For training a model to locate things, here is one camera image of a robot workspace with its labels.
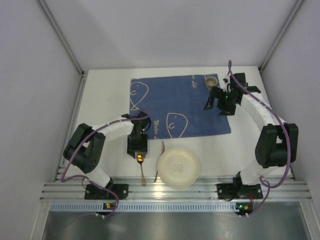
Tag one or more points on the brown fork under plate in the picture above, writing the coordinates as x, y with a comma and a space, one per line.
163, 148

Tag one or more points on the gold metal spoon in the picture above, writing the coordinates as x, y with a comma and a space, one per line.
141, 165

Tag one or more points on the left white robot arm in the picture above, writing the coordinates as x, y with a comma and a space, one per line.
84, 149

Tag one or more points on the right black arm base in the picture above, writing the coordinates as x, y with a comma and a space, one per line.
237, 190

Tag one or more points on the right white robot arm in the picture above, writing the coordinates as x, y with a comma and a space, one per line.
278, 140

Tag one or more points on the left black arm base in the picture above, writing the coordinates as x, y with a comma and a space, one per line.
92, 192

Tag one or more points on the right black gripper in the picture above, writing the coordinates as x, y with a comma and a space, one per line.
215, 93

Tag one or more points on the slotted cable duct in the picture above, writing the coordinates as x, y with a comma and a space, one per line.
139, 207

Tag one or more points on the blue fish placemat cloth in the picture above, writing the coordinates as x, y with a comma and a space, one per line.
176, 106

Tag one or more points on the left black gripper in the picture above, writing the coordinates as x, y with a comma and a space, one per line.
137, 150

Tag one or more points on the cream ceramic plate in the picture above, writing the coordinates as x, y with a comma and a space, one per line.
178, 167

